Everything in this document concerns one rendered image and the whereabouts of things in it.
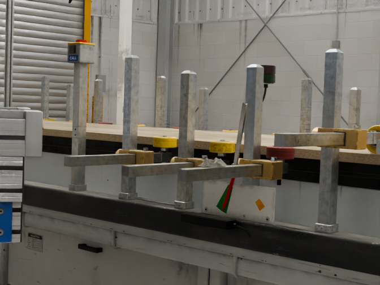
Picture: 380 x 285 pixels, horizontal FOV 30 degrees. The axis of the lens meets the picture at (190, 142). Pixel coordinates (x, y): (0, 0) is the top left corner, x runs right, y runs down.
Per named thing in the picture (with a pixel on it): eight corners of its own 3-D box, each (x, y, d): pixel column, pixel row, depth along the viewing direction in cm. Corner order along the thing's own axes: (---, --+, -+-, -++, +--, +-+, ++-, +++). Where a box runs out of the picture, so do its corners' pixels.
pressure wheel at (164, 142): (176, 171, 237) (177, 136, 236) (152, 170, 236) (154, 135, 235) (174, 168, 245) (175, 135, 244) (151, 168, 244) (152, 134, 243)
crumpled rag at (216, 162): (214, 168, 176) (214, 158, 176) (193, 165, 181) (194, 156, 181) (236, 166, 183) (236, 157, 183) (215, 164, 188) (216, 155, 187)
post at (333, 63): (328, 236, 182) (337, 48, 180) (316, 234, 185) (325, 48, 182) (335, 234, 185) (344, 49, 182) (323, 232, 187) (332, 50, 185)
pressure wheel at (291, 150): (282, 187, 198) (284, 146, 198) (259, 184, 204) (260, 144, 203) (298, 185, 204) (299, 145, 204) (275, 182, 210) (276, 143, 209)
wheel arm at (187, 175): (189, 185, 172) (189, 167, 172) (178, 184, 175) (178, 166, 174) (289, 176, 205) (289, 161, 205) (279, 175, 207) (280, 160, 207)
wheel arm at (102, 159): (70, 169, 208) (70, 155, 208) (63, 168, 211) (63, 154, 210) (171, 164, 241) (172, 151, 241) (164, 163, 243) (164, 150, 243)
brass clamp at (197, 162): (201, 177, 209) (201, 160, 209) (167, 173, 218) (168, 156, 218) (214, 176, 214) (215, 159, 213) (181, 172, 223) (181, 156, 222)
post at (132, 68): (128, 202, 232) (132, 54, 229) (120, 201, 234) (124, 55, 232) (135, 201, 235) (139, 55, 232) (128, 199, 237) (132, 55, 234)
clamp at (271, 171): (272, 180, 193) (272, 162, 192) (233, 176, 202) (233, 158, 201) (283, 179, 197) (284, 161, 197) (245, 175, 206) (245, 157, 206)
